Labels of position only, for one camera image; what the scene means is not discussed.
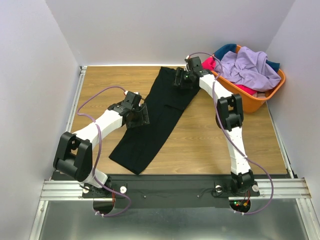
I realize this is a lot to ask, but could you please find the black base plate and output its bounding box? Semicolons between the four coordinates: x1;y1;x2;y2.
82;173;261;210

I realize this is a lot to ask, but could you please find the aluminium frame rail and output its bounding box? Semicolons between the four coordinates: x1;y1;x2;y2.
40;175;311;201

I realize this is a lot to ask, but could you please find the black t shirt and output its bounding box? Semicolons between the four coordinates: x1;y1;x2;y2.
109;67;200;175

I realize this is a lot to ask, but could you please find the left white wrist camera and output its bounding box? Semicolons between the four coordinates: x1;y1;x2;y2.
124;90;140;96

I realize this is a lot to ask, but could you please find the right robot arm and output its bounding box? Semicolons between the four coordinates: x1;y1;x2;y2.
173;55;255;195

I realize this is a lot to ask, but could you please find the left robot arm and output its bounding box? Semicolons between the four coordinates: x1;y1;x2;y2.
53;91;150;197

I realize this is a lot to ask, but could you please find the lavender t shirt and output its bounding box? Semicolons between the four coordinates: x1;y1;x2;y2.
214;46;282;92

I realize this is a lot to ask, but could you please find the orange laundry basket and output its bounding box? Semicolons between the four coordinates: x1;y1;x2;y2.
209;44;286;114

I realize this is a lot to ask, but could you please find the pink t shirt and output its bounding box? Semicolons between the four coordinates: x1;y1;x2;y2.
202;56;216;71

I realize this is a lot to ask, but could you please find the right side aluminium rail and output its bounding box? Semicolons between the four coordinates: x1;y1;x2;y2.
266;103;298;179

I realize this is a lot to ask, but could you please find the dark blue t shirt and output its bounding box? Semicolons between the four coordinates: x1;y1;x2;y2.
214;43;237;60

